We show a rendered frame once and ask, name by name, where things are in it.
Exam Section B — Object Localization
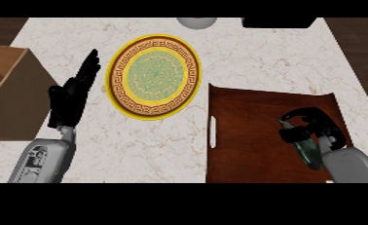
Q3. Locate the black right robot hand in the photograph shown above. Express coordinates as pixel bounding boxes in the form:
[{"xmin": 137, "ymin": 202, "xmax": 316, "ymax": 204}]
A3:
[{"xmin": 277, "ymin": 106, "xmax": 347, "ymax": 152}]

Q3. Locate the grey round object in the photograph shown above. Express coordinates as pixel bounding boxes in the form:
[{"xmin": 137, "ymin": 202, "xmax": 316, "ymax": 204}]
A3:
[{"xmin": 175, "ymin": 17, "xmax": 218, "ymax": 30}]

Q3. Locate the yellow green patterned plate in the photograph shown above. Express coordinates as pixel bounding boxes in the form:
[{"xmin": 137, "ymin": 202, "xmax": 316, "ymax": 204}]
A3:
[{"xmin": 104, "ymin": 33, "xmax": 202, "ymax": 121}]

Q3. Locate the black appliance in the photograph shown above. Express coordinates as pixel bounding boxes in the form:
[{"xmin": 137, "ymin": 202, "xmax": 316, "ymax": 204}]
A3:
[{"xmin": 240, "ymin": 17, "xmax": 319, "ymax": 29}]

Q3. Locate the brown wooden tray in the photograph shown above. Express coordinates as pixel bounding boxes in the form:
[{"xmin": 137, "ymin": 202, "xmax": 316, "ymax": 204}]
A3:
[{"xmin": 205, "ymin": 83, "xmax": 354, "ymax": 184}]

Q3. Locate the brown wooden box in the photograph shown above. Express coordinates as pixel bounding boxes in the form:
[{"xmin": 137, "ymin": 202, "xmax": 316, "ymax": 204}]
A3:
[{"xmin": 0, "ymin": 45, "xmax": 60, "ymax": 142}]

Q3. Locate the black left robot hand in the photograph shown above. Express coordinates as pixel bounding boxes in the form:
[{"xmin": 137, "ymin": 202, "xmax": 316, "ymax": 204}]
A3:
[{"xmin": 45, "ymin": 48, "xmax": 103, "ymax": 130}]

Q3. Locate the dark green eggplant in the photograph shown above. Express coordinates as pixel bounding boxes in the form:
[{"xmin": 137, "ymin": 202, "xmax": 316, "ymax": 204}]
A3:
[{"xmin": 277, "ymin": 118, "xmax": 324, "ymax": 171}]

